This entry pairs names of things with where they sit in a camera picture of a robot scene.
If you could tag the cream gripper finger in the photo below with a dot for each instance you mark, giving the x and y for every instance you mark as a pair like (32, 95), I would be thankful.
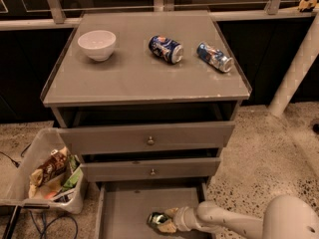
(171, 212)
(167, 227)

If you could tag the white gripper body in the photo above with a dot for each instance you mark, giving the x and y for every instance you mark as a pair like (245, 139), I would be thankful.
(182, 219)

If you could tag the green soda can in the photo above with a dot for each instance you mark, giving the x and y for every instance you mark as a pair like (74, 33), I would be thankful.
(156, 219)

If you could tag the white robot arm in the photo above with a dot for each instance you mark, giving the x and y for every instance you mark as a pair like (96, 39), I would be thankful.
(286, 217)

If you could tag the bottom grey drawer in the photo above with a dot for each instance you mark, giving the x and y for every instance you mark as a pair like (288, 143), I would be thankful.
(125, 208)

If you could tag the grey drawer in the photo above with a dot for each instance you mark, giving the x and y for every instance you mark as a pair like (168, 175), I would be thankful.
(147, 137)
(150, 169)
(125, 208)

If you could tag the middle grey drawer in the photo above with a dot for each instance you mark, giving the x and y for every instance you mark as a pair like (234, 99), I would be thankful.
(150, 169)

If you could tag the grey drawer cabinet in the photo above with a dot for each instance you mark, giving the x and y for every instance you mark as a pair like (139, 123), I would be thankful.
(134, 86)

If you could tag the top grey drawer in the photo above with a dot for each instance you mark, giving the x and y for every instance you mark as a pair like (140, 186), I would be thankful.
(147, 137)

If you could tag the light blue soda can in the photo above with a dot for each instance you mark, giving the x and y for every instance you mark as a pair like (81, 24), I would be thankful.
(214, 57)

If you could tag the dark blue soda can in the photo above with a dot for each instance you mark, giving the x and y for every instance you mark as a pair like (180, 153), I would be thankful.
(168, 49)

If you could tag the green snack packet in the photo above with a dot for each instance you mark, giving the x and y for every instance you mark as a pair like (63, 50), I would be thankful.
(75, 173)

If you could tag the brown snack bag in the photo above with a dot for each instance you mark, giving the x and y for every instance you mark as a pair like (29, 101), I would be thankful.
(51, 168)

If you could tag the clear plastic bin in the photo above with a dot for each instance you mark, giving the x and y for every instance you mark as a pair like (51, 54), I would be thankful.
(49, 195)

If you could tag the white ceramic bowl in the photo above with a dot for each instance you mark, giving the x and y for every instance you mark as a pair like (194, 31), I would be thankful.
(98, 45)

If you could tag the white diagonal pole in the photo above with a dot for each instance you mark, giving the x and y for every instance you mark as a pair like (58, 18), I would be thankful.
(298, 69)

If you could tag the metal window railing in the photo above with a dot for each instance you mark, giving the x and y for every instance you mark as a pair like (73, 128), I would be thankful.
(50, 14)

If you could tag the yellow object on ledge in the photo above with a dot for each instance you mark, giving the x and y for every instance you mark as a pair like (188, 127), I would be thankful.
(307, 5)

